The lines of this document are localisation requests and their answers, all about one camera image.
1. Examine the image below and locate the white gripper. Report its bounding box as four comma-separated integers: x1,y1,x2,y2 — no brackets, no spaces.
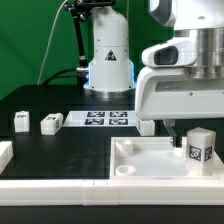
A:
135,39,224,146

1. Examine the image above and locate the white square tabletop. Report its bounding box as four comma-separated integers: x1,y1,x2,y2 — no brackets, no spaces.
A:
110,137,224,179

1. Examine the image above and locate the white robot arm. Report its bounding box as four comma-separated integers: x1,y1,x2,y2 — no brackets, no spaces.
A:
84,0,224,121

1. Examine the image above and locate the white U-shaped fence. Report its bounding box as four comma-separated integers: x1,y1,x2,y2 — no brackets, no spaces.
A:
0,139,224,206

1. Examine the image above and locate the white marker base plate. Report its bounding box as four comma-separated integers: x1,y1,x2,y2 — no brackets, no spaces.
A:
64,111,136,127

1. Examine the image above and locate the black cable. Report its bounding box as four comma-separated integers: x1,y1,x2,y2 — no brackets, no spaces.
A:
41,67,90,86

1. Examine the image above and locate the black camera stand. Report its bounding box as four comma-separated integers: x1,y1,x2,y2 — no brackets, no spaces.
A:
64,0,116,72

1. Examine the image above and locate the white cable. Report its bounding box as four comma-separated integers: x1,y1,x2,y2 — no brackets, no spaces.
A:
37,0,69,86

